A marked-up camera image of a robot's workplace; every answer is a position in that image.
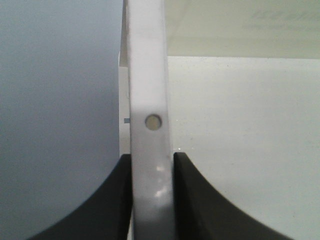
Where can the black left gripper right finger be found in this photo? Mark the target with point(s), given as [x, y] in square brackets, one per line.
[202, 213]

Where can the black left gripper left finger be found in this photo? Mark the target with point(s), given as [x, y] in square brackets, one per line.
[103, 216]

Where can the white plastic Totelife tote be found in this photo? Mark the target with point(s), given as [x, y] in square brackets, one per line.
[235, 85]

